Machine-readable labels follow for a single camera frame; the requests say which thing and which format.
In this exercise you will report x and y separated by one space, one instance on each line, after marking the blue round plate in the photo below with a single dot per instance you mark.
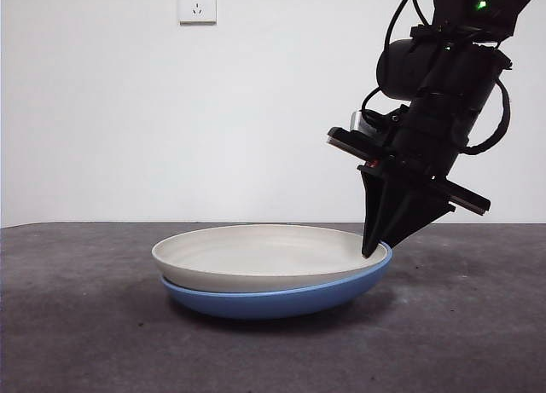
264 306

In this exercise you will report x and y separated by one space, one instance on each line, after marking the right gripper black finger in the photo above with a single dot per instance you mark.
377 209
418 216

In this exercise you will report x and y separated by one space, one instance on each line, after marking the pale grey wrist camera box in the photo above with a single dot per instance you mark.
360 122

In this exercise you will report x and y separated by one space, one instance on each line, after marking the white wall power socket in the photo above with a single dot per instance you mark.
197 5

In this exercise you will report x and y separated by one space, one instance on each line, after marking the white round plate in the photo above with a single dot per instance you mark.
256 256

